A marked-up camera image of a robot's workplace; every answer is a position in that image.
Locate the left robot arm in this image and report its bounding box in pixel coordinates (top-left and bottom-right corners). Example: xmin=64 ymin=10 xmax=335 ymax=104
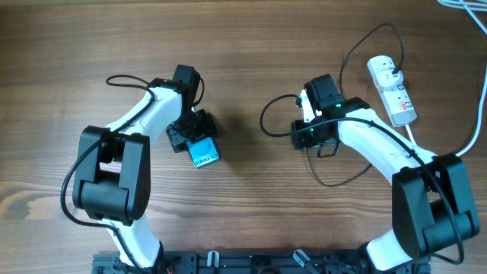
xmin=60 ymin=65 xmax=220 ymax=273

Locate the black charging cable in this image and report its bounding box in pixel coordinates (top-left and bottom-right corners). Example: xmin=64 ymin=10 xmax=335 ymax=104
xmin=305 ymin=23 xmax=405 ymax=188

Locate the white charger adapter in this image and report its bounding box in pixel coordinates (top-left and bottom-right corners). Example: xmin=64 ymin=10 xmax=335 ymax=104
xmin=374 ymin=69 xmax=403 ymax=92

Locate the smartphone with teal screen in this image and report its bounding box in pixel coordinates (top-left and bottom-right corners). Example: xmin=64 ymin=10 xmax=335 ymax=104
xmin=186 ymin=137 xmax=219 ymax=168

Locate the white power strip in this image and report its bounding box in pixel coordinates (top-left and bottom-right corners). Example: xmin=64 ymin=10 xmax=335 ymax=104
xmin=367 ymin=56 xmax=417 ymax=127

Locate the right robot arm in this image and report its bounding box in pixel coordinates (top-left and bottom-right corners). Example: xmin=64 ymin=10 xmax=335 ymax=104
xmin=291 ymin=75 xmax=480 ymax=272

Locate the white power strip cord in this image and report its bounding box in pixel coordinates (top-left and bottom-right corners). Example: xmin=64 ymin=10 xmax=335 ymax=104
xmin=404 ymin=0 xmax=487 ymax=161

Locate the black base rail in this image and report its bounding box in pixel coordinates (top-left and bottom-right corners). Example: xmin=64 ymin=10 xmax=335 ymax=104
xmin=91 ymin=249 xmax=431 ymax=274

